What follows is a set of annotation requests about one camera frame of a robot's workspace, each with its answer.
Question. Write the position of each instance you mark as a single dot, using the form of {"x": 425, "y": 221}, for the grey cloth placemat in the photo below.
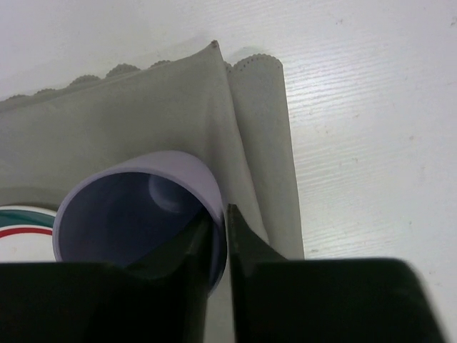
{"x": 234, "y": 117}

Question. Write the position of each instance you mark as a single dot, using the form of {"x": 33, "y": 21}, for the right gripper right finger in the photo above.
{"x": 322, "y": 300}

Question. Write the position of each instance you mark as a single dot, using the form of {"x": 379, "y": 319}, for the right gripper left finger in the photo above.
{"x": 161, "y": 298}

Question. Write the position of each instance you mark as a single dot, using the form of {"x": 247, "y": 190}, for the white plate green red rim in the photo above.
{"x": 26, "y": 234}

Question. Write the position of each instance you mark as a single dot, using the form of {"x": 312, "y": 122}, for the lilac plastic cup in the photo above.
{"x": 122, "y": 213}

